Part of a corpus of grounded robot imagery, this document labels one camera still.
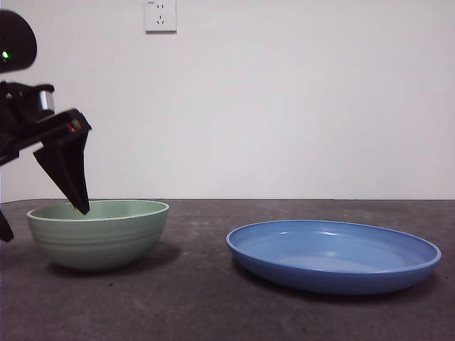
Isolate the green ribbed bowl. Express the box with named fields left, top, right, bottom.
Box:
left=26, top=199, right=170, bottom=273

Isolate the blue round plate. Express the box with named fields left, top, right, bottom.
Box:
left=225, top=219, right=442, bottom=296

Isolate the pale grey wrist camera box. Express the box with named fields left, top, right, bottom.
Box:
left=37, top=90, right=55, bottom=112

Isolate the white wall socket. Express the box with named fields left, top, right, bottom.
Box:
left=144, top=0, right=178, bottom=35

